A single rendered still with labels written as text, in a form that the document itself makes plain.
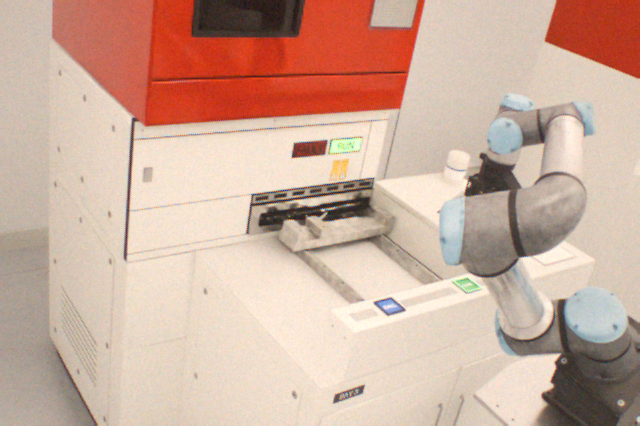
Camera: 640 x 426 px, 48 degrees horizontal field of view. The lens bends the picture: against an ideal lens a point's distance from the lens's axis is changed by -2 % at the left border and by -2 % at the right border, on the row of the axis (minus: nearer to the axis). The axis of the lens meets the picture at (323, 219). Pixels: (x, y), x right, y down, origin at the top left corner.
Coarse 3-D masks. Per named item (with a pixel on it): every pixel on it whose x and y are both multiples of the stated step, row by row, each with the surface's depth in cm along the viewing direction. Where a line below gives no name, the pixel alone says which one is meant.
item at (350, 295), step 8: (304, 256) 209; (312, 256) 207; (312, 264) 207; (320, 264) 204; (320, 272) 204; (328, 272) 201; (328, 280) 201; (336, 280) 198; (336, 288) 199; (344, 288) 196; (344, 296) 196; (352, 296) 193; (360, 296) 193
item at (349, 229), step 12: (360, 216) 228; (336, 228) 218; (348, 228) 220; (360, 228) 221; (372, 228) 223; (384, 228) 226; (288, 240) 209; (312, 240) 210; (324, 240) 213; (336, 240) 216; (348, 240) 219
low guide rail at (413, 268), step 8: (376, 240) 225; (384, 240) 224; (384, 248) 223; (392, 248) 220; (392, 256) 220; (400, 256) 217; (400, 264) 217; (408, 264) 215; (416, 264) 214; (416, 272) 212; (424, 272) 210; (424, 280) 210; (432, 280) 207
